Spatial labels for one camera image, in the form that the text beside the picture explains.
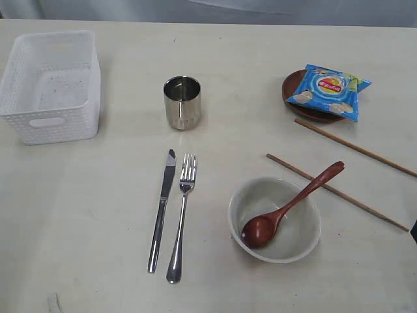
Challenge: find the silver metal fork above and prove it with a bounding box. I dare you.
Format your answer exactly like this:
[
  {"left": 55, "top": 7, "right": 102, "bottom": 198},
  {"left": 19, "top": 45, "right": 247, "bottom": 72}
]
[{"left": 166, "top": 154, "right": 197, "bottom": 284}]

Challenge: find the silver table knife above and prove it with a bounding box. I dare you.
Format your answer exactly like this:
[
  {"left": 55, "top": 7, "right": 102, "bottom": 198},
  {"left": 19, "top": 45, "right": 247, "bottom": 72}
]
[{"left": 147, "top": 149, "right": 177, "bottom": 273}]

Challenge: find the brown wooden chopstick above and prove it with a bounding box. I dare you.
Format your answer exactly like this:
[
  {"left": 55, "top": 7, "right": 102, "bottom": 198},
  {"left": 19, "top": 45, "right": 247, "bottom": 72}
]
[
  {"left": 266, "top": 153, "right": 410, "bottom": 232},
  {"left": 294, "top": 118, "right": 416, "bottom": 177}
]

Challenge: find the silver metal cup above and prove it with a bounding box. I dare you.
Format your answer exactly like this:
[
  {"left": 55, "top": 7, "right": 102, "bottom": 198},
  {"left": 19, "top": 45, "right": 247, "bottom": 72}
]
[{"left": 163, "top": 76, "right": 202, "bottom": 130}]

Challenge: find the brown wooden spoon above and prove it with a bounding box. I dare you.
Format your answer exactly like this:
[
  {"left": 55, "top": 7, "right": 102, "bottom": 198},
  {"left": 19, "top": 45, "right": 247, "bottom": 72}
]
[{"left": 241, "top": 161, "right": 345, "bottom": 248}]

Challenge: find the brown wooden plate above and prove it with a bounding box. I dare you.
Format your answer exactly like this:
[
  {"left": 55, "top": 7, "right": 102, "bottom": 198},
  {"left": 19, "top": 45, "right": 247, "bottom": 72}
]
[{"left": 281, "top": 69, "right": 344, "bottom": 124}]

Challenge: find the speckled white ceramic bowl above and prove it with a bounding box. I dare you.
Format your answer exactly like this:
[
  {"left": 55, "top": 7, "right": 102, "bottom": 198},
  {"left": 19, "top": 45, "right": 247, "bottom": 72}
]
[{"left": 227, "top": 177, "right": 321, "bottom": 264}]

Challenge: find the blue Lay's chips bag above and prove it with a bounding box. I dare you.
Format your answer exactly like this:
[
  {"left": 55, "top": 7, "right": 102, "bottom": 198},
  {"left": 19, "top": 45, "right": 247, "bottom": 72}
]
[{"left": 286, "top": 64, "right": 371, "bottom": 122}]

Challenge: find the white perforated plastic basket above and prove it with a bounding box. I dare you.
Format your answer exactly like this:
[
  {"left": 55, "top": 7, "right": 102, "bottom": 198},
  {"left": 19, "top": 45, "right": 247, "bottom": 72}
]
[{"left": 1, "top": 30, "right": 101, "bottom": 145}]

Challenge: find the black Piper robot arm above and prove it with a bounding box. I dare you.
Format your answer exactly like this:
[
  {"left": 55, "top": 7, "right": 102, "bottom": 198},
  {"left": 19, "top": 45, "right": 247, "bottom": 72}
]
[{"left": 410, "top": 221, "right": 417, "bottom": 243}]

